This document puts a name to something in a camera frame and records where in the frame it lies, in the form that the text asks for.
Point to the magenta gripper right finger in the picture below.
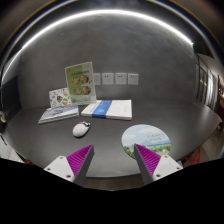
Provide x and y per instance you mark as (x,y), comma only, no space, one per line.
(153,166)

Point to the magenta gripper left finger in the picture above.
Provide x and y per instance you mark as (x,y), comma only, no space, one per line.
(73,167)

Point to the round landscape mouse pad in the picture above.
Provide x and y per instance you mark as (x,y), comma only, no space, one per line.
(146,136)

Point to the white computer mouse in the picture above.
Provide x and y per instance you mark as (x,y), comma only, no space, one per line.
(80,129)

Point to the grey patterned book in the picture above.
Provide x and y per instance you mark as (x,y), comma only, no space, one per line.
(59,113)

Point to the white book blue stripe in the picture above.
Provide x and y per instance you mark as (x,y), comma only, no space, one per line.
(109,109)

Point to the small colourful card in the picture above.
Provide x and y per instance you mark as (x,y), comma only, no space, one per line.
(59,97)

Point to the green food menu stand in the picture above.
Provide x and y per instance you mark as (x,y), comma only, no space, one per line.
(80,83)

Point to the curved ceiling light strip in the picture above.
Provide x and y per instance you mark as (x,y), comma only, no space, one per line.
(114,41)

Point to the white wall socket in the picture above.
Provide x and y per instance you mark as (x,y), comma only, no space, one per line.
(133,79)
(97,78)
(107,78)
(120,78)

